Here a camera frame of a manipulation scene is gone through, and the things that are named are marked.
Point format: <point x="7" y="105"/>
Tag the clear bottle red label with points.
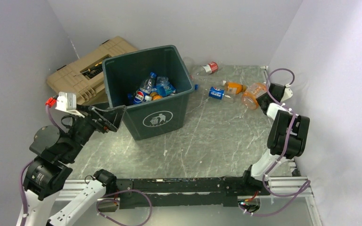
<point x="205" y="70"/>

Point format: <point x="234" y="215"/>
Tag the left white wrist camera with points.
<point x="66" y="102"/>

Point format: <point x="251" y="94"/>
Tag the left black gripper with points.
<point x="111" y="119"/>

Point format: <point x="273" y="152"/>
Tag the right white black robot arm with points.
<point x="288" y="134"/>

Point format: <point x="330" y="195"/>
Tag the dark green plastic bin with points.
<point x="124" y="74"/>

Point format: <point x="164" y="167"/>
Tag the tan plastic toolbox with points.
<point x="85" y="77"/>

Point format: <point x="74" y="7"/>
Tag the amber orange tea bottle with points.
<point x="155" y="96"/>

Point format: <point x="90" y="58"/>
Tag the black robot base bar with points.
<point x="226" y="191"/>

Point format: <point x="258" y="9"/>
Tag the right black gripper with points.
<point x="259" y="99"/>

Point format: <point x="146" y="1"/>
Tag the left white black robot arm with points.
<point x="43" y="178"/>

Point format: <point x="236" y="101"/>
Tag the large orange label bottle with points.
<point x="251" y="94"/>

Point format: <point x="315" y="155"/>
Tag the crushed clear blue label bottle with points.
<point x="163" y="87"/>

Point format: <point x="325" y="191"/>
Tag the orange juice bottle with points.
<point x="234" y="88"/>

